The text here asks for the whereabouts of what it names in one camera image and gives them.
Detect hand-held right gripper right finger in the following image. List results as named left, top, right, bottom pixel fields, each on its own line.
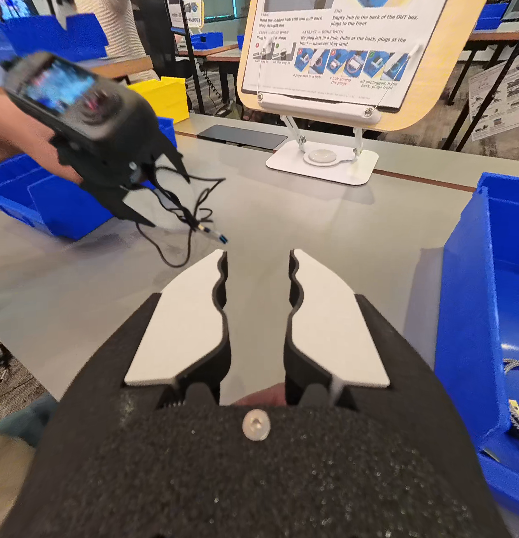
left=283, top=249, right=391, bottom=406

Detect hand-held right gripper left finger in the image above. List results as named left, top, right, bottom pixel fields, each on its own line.
left=124, top=249, right=232, bottom=405

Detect black usb cable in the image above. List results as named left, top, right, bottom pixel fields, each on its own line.
left=135, top=162, right=229, bottom=270

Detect person's left forearm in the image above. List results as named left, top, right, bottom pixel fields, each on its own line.
left=0, top=90, right=83, bottom=184

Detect grey background desk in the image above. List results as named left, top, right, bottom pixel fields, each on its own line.
left=75, top=57, right=154, bottom=80

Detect yellow plastic bin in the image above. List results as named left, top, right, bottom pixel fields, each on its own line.
left=127, top=77, right=189, bottom=124

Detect computer monitor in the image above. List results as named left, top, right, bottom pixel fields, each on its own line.
left=0, top=0, right=39, bottom=21

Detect wooden book stand white base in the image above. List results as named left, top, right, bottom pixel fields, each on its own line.
left=236, top=0, right=487, bottom=185

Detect person's blue trousers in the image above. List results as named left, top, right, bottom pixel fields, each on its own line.
left=0, top=393, right=60, bottom=448

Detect person's beige clothing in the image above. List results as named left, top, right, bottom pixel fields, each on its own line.
left=0, top=433, right=37, bottom=526

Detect printed instruction sheet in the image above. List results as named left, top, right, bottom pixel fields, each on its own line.
left=241, top=0, right=448, bottom=111

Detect printed sheet on black easel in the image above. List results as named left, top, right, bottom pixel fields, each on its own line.
left=442, top=55, right=519, bottom=152

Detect grey desk cable cover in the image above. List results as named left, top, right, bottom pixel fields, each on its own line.
left=197, top=125, right=288, bottom=150

